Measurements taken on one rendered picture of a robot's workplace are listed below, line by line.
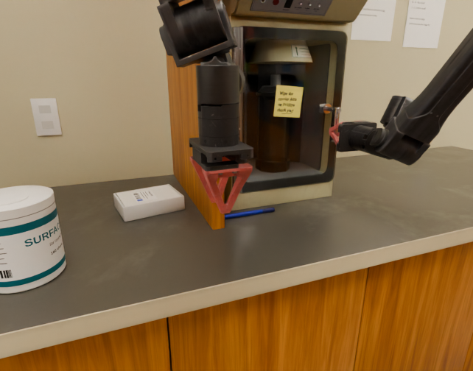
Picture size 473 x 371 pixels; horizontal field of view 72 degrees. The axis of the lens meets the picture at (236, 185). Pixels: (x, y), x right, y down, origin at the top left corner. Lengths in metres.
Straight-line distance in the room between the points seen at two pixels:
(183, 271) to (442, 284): 0.69
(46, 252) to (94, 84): 0.67
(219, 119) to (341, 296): 0.52
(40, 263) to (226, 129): 0.40
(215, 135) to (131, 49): 0.79
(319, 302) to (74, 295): 0.48
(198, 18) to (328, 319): 0.66
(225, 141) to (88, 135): 0.82
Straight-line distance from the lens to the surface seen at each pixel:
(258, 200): 0.90
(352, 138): 0.81
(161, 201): 0.87
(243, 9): 0.80
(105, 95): 1.19
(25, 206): 0.62
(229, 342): 0.72
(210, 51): 0.45
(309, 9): 0.86
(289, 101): 0.87
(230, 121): 0.44
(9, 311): 0.64
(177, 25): 0.45
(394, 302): 0.94
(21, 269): 0.65
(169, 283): 0.61
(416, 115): 0.65
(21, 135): 1.23
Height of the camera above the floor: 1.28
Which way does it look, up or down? 19 degrees down
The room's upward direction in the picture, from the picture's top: straight up
